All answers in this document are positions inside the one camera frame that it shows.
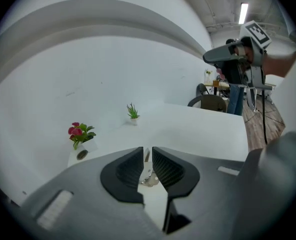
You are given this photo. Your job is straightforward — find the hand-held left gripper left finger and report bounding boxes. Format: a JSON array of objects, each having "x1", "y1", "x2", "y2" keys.
[{"x1": 100, "y1": 146, "x2": 145, "y2": 205}]

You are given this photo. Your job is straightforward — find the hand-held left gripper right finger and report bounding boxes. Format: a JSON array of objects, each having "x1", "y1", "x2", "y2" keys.
[{"x1": 151, "y1": 146, "x2": 201, "y2": 235}]

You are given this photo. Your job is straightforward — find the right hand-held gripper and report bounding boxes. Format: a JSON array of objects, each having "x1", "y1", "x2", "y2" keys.
[{"x1": 202, "y1": 20, "x2": 274, "y2": 87}]

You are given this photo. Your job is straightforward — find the person's right forearm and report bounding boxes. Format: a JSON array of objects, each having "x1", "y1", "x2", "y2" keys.
[{"x1": 261, "y1": 47, "x2": 296, "y2": 79}]

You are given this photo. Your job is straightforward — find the person's right hand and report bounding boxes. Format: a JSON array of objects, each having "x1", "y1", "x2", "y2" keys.
[{"x1": 234, "y1": 43, "x2": 255, "y2": 66}]

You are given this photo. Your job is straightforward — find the white flower vase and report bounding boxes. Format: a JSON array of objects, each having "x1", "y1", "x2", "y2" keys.
[{"x1": 204, "y1": 68, "x2": 213, "y2": 84}]

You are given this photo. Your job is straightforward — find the light wooden side table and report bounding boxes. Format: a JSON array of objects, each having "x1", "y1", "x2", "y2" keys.
[{"x1": 204, "y1": 81, "x2": 231, "y2": 96}]

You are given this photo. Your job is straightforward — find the black folding chair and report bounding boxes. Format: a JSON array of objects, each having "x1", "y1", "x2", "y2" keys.
[{"x1": 196, "y1": 83, "x2": 211, "y2": 98}]

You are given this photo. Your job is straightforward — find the dark wicker chair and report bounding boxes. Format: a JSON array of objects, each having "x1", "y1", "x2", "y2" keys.
[{"x1": 187, "y1": 94, "x2": 228, "y2": 113}]

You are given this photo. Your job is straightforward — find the small round dark tin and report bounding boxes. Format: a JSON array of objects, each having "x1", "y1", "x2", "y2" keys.
[{"x1": 76, "y1": 149, "x2": 89, "y2": 161}]

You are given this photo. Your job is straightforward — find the ceiling strip light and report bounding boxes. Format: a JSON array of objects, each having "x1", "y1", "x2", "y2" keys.
[{"x1": 238, "y1": 2, "x2": 249, "y2": 25}]

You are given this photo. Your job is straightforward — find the white square table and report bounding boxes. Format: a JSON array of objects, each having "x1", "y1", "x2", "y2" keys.
[{"x1": 67, "y1": 103, "x2": 250, "y2": 231}]

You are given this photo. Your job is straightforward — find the white background desk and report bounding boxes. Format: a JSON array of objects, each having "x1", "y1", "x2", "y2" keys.
[{"x1": 246, "y1": 82, "x2": 277, "y2": 112}]

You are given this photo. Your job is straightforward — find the red flower potted plant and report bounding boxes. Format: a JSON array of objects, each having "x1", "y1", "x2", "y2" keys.
[{"x1": 67, "y1": 121, "x2": 99, "y2": 155}]

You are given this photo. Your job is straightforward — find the small green potted plant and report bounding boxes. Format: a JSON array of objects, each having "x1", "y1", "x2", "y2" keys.
[{"x1": 126, "y1": 102, "x2": 141, "y2": 126}]

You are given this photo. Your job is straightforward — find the person's gray shirt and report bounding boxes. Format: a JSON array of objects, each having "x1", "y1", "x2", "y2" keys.
[{"x1": 242, "y1": 48, "x2": 296, "y2": 240}]

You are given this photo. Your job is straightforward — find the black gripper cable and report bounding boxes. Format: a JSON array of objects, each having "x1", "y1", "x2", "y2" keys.
[{"x1": 261, "y1": 87, "x2": 269, "y2": 145}]

